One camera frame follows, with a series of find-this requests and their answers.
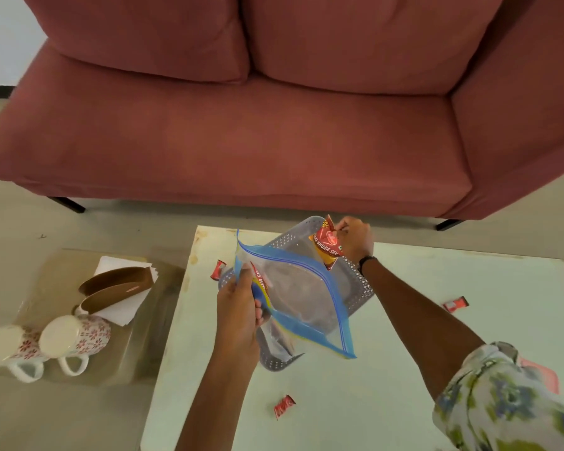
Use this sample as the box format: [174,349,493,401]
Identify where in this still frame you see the white floral mug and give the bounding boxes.
[38,314,112,377]
[0,323,48,385]

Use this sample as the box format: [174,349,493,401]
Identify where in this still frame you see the person's right hand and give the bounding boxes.
[333,215,376,266]

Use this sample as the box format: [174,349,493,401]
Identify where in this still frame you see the beige plastic stool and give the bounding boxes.
[0,248,187,388]

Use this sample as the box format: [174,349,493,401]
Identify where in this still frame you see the white coffee table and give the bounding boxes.
[140,225,564,451]

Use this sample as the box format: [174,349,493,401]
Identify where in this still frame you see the red fabric sofa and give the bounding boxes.
[0,0,564,232]

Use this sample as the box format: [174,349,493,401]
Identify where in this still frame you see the person's left hand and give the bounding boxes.
[214,263,271,367]

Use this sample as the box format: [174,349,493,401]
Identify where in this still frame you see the clear blue-sealed zip bag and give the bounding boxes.
[233,229,358,361]

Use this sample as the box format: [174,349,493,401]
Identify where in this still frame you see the person's left forearm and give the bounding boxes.
[174,351,262,451]

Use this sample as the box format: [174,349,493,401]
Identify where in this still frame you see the white paper napkins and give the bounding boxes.
[93,256,160,328]

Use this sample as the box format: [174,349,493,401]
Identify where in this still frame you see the red sofa back cushion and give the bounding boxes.
[19,0,251,85]
[242,0,506,97]

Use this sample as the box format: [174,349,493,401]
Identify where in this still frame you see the grey plastic basket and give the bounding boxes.
[217,214,376,373]

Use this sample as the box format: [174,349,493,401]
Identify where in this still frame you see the brown wooden napkin holder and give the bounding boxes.
[74,266,155,317]

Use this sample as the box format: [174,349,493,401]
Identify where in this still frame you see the person's right forearm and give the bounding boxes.
[360,257,488,402]

